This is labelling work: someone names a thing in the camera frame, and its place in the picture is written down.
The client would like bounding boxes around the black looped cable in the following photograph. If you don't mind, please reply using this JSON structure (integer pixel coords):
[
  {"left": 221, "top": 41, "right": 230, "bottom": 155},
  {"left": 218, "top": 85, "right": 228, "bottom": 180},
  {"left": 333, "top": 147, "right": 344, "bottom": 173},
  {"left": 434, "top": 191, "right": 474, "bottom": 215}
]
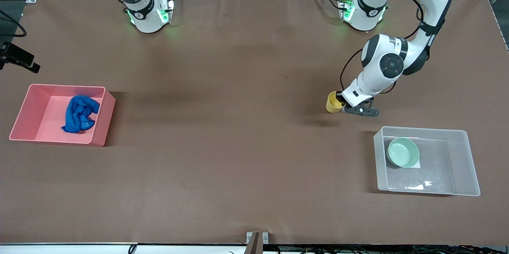
[{"left": 0, "top": 9, "right": 27, "bottom": 38}]

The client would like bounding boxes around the clear translucent plastic box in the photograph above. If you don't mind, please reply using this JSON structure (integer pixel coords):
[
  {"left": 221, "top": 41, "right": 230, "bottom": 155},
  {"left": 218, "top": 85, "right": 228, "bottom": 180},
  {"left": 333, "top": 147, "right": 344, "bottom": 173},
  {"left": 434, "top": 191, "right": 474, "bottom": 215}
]
[{"left": 373, "top": 126, "right": 481, "bottom": 197}]

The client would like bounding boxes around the pink plastic box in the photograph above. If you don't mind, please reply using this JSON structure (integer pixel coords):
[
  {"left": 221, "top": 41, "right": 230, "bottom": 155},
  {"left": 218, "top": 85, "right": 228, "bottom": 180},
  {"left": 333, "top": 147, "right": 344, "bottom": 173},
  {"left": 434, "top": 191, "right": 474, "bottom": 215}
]
[{"left": 9, "top": 84, "right": 116, "bottom": 147}]

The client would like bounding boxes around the blue cloth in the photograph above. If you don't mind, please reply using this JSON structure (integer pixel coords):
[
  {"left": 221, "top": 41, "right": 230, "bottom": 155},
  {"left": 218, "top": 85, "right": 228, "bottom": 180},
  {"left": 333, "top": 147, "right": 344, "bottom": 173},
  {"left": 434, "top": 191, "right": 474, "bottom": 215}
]
[{"left": 61, "top": 95, "right": 101, "bottom": 134}]

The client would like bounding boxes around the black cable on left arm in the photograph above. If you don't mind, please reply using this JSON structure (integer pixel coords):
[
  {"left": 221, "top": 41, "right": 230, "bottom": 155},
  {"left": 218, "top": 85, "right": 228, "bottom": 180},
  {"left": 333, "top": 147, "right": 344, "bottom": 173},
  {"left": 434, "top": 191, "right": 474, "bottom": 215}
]
[{"left": 339, "top": 0, "right": 435, "bottom": 95}]

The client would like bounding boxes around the metal table edge bracket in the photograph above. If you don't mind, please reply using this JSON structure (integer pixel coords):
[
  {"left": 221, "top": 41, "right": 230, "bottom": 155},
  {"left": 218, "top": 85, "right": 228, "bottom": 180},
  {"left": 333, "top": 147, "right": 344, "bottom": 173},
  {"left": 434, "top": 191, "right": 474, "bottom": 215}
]
[{"left": 245, "top": 231, "right": 269, "bottom": 254}]

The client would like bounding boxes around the mint green bowl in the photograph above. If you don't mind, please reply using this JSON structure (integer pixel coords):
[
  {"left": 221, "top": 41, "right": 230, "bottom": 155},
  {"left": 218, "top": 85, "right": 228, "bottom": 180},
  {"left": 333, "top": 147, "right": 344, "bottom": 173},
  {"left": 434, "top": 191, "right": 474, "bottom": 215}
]
[{"left": 387, "top": 138, "right": 420, "bottom": 168}]

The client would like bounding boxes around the yellow cup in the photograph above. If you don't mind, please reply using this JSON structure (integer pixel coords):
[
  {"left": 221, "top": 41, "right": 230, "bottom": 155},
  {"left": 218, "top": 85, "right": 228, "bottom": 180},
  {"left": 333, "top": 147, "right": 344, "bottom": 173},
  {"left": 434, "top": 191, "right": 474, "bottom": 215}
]
[{"left": 326, "top": 91, "right": 345, "bottom": 114}]

